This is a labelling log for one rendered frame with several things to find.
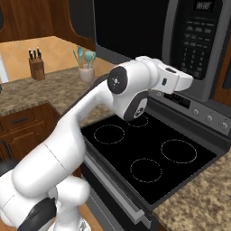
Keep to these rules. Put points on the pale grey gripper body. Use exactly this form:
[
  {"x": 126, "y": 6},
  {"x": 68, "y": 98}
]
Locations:
[{"x": 184, "y": 81}]

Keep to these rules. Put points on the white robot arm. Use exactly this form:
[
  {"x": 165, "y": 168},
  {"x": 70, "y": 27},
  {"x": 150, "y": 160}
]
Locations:
[{"x": 60, "y": 150}]

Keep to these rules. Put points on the microwave start button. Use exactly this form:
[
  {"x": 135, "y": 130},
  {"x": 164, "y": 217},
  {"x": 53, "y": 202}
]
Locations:
[{"x": 198, "y": 74}]

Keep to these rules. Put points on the grey black microwave oven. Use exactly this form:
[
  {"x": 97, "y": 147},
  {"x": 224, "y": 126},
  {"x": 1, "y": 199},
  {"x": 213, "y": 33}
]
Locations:
[{"x": 192, "y": 45}]

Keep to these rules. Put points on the dark microwave door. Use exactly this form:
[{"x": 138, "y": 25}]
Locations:
[{"x": 81, "y": 16}]

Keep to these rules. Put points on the wooden cupboard door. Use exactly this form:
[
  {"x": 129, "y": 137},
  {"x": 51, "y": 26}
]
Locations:
[{"x": 27, "y": 141}]

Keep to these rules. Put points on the grey oven range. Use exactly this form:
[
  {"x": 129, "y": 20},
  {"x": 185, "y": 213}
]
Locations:
[{"x": 192, "y": 108}]

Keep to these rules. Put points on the grey oven knob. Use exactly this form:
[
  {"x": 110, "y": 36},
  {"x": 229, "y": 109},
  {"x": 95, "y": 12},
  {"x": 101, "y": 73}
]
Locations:
[
  {"x": 224, "y": 124},
  {"x": 209, "y": 118},
  {"x": 195, "y": 112}
]

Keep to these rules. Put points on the wooden side cupboard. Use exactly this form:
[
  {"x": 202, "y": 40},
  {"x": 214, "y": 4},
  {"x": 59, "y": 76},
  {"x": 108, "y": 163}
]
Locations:
[{"x": 224, "y": 78}]

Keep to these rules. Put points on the black glass hob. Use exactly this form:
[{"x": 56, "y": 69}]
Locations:
[{"x": 150, "y": 150}]

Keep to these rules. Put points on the white utensil pot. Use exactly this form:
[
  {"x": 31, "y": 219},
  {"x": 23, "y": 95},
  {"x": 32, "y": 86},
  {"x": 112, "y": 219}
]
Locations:
[{"x": 86, "y": 74}]

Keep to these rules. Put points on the teal spatula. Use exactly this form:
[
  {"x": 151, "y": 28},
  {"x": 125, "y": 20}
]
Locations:
[{"x": 88, "y": 57}]

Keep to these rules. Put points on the teal spoon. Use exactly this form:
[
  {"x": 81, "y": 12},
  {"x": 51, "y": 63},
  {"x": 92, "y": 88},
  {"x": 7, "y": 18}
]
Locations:
[{"x": 80, "y": 53}]

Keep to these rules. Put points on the thin teal utensil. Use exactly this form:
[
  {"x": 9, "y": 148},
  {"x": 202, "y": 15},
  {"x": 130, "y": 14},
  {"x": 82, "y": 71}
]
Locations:
[{"x": 75, "y": 57}]

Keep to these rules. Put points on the wooden knife block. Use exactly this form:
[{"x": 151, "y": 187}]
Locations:
[{"x": 37, "y": 69}]

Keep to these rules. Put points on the wooden drawer front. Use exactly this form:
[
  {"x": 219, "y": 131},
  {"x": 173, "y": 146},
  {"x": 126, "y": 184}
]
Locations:
[{"x": 18, "y": 119}]

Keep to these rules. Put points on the white appliance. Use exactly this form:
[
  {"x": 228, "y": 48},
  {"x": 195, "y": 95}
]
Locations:
[{"x": 3, "y": 67}]

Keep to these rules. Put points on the wooden wall cupboards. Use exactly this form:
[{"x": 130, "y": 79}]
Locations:
[{"x": 36, "y": 15}]

